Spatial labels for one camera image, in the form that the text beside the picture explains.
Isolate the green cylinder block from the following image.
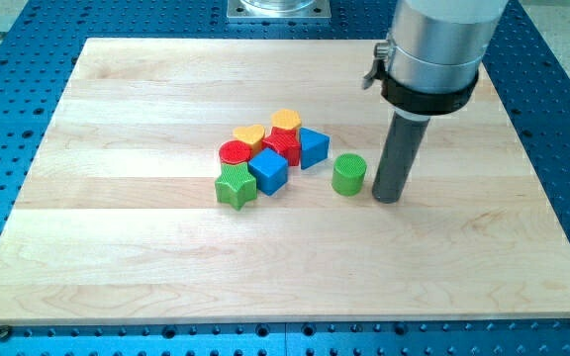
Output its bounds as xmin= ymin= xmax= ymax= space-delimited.
xmin=332 ymin=153 xmax=367 ymax=196

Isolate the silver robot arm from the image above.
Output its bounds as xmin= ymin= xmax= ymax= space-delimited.
xmin=388 ymin=0 xmax=507 ymax=94

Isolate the red star block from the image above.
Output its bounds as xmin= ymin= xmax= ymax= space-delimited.
xmin=261 ymin=127 xmax=301 ymax=166

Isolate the green star block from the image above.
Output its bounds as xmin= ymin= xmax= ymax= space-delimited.
xmin=215 ymin=162 xmax=257 ymax=211

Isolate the blue cube block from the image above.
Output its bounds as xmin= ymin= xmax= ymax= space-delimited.
xmin=248 ymin=148 xmax=288 ymax=196

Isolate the blue triangle block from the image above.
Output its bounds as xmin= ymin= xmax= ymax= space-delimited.
xmin=299 ymin=128 xmax=330 ymax=169

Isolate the yellow heart block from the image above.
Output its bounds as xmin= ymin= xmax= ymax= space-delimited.
xmin=233 ymin=125 xmax=265 ymax=156

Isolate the red cylinder block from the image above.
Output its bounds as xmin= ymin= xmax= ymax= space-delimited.
xmin=219 ymin=139 xmax=252 ymax=165

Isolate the yellow hexagon block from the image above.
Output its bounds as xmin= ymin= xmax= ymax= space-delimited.
xmin=271 ymin=109 xmax=302 ymax=138

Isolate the wooden board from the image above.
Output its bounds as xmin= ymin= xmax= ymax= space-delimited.
xmin=0 ymin=39 xmax=570 ymax=325

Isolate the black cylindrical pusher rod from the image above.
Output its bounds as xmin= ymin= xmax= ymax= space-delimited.
xmin=372 ymin=110 xmax=430 ymax=204

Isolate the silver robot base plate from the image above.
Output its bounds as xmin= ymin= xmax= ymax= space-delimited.
xmin=227 ymin=0 xmax=332 ymax=21

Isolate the black clamp ring with lever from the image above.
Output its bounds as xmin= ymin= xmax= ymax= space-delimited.
xmin=361 ymin=40 xmax=480 ymax=118

